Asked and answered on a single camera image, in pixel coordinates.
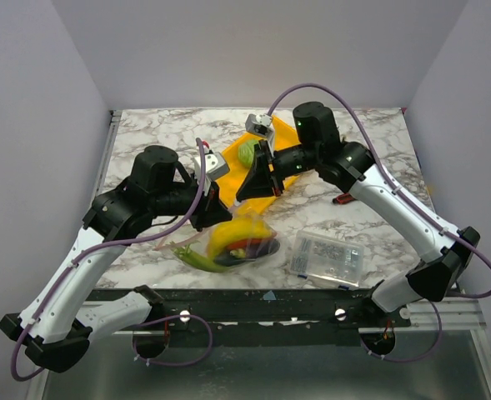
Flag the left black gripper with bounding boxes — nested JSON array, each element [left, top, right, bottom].
[[151, 173, 234, 233]]

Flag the yellow banana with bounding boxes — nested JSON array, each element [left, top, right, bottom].
[[206, 217, 273, 258]]

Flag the clear zip top bag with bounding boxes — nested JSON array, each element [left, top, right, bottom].
[[155, 198, 281, 273]]

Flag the red chili pepper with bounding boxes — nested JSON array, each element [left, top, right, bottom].
[[225, 238, 268, 250]]

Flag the celery stalk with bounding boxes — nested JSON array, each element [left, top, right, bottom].
[[173, 245, 230, 273]]

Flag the purple eggplant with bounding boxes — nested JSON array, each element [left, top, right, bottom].
[[213, 238, 280, 268]]

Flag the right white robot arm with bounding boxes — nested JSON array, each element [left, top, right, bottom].
[[236, 102, 480, 327]]

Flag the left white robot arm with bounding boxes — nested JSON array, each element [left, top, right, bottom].
[[0, 141, 232, 382]]

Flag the green cabbage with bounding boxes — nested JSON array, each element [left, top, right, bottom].
[[238, 139, 258, 168]]

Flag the red utility knife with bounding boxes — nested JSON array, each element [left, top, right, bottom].
[[332, 193, 355, 205]]

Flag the clear plastic screw box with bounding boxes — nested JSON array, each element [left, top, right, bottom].
[[288, 231, 364, 289]]

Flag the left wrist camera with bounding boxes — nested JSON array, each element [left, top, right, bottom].
[[193, 142, 230, 196]]

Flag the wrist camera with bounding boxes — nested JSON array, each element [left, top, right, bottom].
[[245, 113, 275, 153], [193, 142, 230, 196]]

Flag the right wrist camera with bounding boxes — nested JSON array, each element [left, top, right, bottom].
[[245, 113, 275, 153]]

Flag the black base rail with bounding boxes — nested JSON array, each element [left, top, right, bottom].
[[86, 285, 413, 347]]

